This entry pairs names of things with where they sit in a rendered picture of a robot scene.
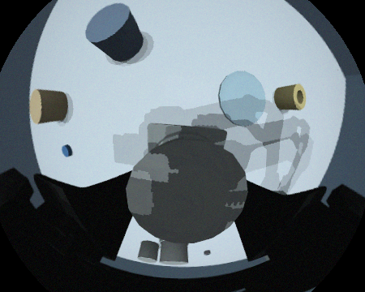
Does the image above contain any light blue flat disc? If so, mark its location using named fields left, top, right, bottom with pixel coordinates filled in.
left=218, top=71, right=266, bottom=127

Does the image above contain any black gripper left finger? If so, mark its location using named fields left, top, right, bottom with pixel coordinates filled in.
left=34, top=170, right=133, bottom=261

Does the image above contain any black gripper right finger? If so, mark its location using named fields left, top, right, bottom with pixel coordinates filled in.
left=234, top=181, right=327, bottom=262

